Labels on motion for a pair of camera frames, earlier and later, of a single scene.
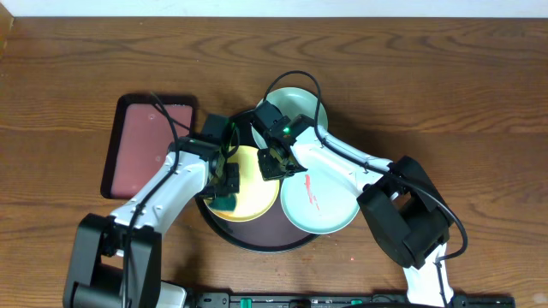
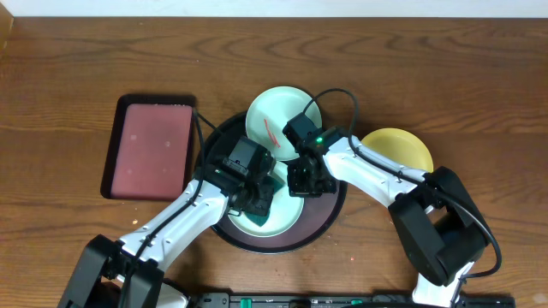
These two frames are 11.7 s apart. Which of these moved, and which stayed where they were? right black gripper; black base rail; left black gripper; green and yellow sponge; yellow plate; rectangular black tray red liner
Moved: green and yellow sponge; right black gripper; yellow plate; left black gripper
Stayed: rectangular black tray red liner; black base rail
